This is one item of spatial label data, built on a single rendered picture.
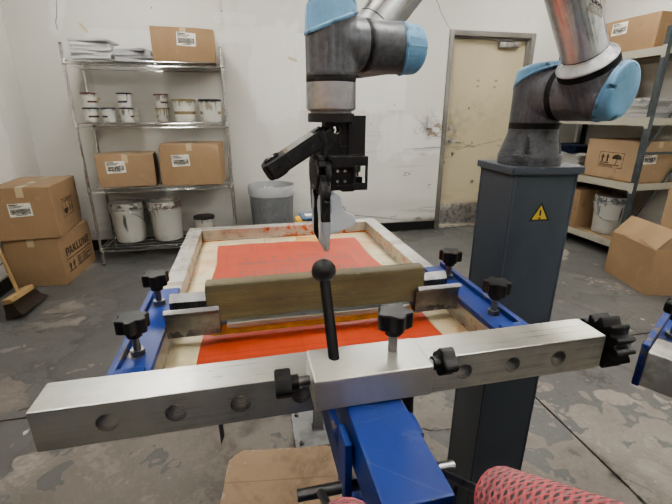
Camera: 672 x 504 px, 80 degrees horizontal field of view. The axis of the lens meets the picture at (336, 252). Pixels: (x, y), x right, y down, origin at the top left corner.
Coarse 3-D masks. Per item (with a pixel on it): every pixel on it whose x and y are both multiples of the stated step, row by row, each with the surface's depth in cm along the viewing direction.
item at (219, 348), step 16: (224, 256) 109; (240, 256) 109; (256, 256) 109; (224, 272) 98; (208, 336) 70; (224, 336) 70; (240, 336) 70; (256, 336) 70; (272, 336) 70; (288, 336) 70; (304, 336) 70; (320, 336) 70; (208, 352) 65; (224, 352) 65; (240, 352) 65; (256, 352) 65; (272, 352) 65; (288, 352) 65
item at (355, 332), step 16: (336, 240) 122; (352, 240) 122; (352, 256) 109; (368, 256) 109; (368, 320) 75; (416, 320) 75; (352, 336) 70; (368, 336) 70; (384, 336) 70; (400, 336) 70; (416, 336) 70
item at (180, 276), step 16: (272, 224) 127; (288, 224) 127; (304, 224) 127; (368, 224) 127; (192, 240) 111; (208, 240) 121; (224, 240) 122; (384, 240) 113; (400, 240) 111; (192, 256) 99; (400, 256) 102; (416, 256) 98; (176, 272) 89; (192, 272) 96; (464, 320) 73; (160, 352) 59; (160, 368) 59
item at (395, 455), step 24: (336, 408) 46; (360, 408) 40; (384, 408) 40; (360, 432) 37; (384, 432) 37; (408, 432) 37; (360, 456) 36; (384, 456) 35; (408, 456) 35; (432, 456) 35; (360, 480) 37; (384, 480) 32; (408, 480) 32; (432, 480) 32
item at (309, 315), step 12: (300, 312) 70; (312, 312) 70; (336, 312) 70; (348, 312) 70; (360, 312) 71; (372, 312) 71; (228, 324) 66; (240, 324) 67; (252, 324) 67; (264, 324) 68
